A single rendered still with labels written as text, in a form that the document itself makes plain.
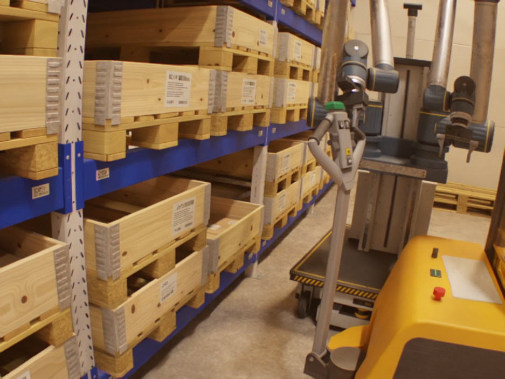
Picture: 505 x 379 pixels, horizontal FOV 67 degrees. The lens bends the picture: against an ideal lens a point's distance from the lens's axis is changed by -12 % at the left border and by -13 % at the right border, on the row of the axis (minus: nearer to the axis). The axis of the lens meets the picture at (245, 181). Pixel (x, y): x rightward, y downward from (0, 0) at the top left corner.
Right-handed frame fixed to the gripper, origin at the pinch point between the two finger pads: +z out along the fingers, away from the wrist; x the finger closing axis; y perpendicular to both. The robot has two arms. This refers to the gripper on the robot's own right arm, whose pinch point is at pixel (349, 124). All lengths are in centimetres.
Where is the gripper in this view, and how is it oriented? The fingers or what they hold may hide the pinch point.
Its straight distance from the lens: 165.7
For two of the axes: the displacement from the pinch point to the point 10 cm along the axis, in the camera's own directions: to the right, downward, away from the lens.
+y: 6.2, 3.7, 6.9
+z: -1.8, 9.3, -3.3
